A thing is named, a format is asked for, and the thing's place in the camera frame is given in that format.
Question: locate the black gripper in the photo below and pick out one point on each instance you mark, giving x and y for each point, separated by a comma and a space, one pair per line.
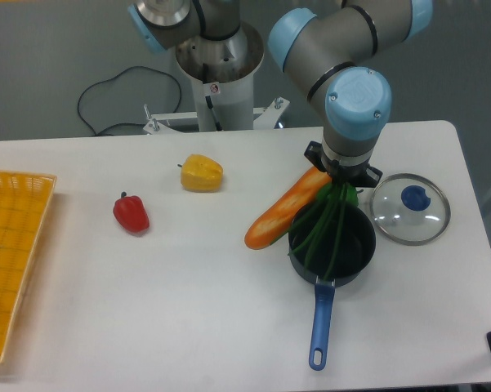
355, 170

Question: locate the green onion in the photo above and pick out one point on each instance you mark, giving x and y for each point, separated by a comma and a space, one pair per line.
316, 233

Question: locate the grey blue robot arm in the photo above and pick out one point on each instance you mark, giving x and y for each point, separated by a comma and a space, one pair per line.
323, 57

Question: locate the glass lid blue knob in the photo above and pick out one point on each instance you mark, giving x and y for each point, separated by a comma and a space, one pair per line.
410, 209

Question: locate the orange baguette bread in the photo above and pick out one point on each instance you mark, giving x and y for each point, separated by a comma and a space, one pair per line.
275, 221

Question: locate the yellow bell pepper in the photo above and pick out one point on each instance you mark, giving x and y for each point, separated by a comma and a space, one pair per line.
200, 173

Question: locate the red bell pepper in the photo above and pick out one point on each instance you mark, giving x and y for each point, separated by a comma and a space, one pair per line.
129, 211

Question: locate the yellow woven basket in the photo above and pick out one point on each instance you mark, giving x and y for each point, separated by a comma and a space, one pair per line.
25, 198

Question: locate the dark pot blue handle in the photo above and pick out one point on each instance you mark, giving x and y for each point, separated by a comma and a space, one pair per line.
338, 258

